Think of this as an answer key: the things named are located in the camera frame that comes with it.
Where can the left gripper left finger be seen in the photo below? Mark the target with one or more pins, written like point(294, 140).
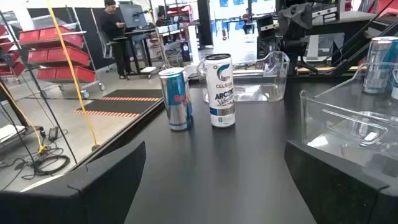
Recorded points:
point(77, 202)

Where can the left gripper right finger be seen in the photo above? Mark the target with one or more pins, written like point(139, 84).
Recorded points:
point(342, 199)

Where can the clear plastic bin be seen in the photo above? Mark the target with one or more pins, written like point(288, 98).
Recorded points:
point(342, 124)
point(273, 77)

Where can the white Celsius can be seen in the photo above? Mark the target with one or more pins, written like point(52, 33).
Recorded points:
point(220, 93)

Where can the blue silver Red Bull can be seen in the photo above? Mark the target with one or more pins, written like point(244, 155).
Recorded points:
point(177, 102)
point(377, 62)

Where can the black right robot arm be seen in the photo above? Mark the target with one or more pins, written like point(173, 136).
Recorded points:
point(295, 46)

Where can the black pillar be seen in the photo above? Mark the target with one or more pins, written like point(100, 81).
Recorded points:
point(204, 21)

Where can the black power brick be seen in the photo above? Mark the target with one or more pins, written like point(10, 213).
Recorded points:
point(53, 133)

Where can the white column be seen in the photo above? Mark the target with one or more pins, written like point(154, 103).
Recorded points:
point(193, 43)

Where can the seated person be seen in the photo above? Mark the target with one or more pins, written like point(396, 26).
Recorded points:
point(160, 19)

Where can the metal shelf cart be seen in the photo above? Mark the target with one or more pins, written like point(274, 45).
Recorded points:
point(84, 94)

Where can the black standing desk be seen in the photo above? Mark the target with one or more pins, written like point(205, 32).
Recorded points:
point(140, 31)

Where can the red storage bin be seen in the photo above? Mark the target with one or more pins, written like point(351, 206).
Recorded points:
point(15, 69)
point(66, 74)
point(59, 56)
point(51, 36)
point(6, 46)

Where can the computer monitor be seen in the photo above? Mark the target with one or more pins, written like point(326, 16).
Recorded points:
point(133, 14)

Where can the standing person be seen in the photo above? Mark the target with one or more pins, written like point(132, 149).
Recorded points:
point(112, 28)

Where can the grey office chair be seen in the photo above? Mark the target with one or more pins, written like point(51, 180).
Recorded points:
point(105, 46)

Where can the black frame strut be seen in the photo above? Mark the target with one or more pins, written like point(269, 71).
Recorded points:
point(357, 56)

